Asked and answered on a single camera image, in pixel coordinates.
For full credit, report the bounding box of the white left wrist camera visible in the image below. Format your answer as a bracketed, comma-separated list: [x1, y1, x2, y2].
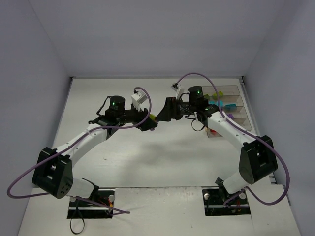
[131, 92, 148, 111]

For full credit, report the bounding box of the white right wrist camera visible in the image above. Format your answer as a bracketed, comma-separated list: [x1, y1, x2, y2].
[171, 83, 185, 100]

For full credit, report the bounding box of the green rounded lego brick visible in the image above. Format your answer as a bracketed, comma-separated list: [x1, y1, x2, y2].
[149, 114, 157, 121]

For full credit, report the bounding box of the teal lego base brick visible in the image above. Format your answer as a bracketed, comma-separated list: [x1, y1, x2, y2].
[224, 104, 237, 112]

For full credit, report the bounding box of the black loop cable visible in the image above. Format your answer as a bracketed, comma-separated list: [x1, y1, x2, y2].
[69, 206, 86, 234]

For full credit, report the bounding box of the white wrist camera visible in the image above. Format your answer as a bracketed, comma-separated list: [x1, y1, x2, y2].
[131, 92, 148, 111]
[171, 83, 185, 100]

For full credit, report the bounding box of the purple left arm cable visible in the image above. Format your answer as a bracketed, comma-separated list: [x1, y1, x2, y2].
[6, 86, 152, 216]

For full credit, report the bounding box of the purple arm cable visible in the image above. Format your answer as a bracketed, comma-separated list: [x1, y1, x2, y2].
[6, 86, 152, 216]
[172, 72, 290, 207]

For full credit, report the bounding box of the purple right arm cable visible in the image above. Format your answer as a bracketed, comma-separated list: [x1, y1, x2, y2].
[172, 72, 290, 207]

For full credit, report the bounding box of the red rounded lego brick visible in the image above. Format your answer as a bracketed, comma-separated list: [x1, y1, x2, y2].
[209, 129, 217, 136]

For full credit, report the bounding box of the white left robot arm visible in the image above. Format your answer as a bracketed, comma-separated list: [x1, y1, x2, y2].
[32, 92, 157, 199]

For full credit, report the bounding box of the teal rounded lego brick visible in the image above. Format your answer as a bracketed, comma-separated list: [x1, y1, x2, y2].
[208, 100, 224, 107]

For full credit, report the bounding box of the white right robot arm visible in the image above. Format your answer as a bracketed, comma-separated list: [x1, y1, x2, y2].
[156, 83, 278, 194]

